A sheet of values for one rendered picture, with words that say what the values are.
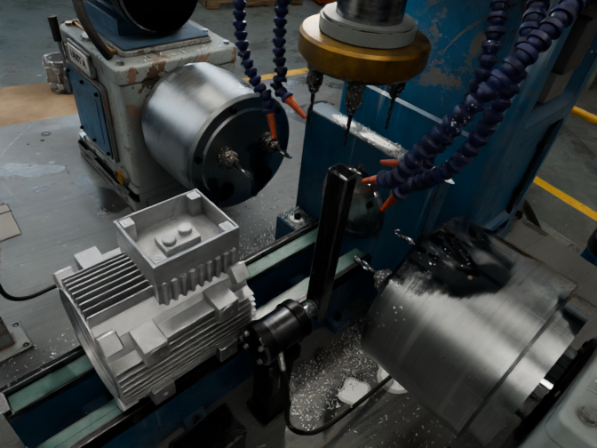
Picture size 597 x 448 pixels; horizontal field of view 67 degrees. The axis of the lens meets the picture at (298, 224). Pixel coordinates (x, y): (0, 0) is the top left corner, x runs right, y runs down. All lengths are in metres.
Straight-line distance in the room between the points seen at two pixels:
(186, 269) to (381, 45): 0.37
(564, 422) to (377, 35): 0.46
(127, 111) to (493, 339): 0.78
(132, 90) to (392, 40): 0.56
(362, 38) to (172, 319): 0.42
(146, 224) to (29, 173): 0.77
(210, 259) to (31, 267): 0.57
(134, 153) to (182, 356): 0.56
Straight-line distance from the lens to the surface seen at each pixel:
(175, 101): 0.89
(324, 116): 0.84
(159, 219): 0.63
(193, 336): 0.59
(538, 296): 0.58
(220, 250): 0.58
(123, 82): 0.97
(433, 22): 0.83
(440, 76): 0.83
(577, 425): 0.50
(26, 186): 1.31
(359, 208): 0.84
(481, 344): 0.55
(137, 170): 1.07
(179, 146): 0.85
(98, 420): 0.70
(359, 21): 0.62
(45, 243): 1.13
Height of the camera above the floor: 1.53
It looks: 41 degrees down
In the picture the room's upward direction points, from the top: 7 degrees clockwise
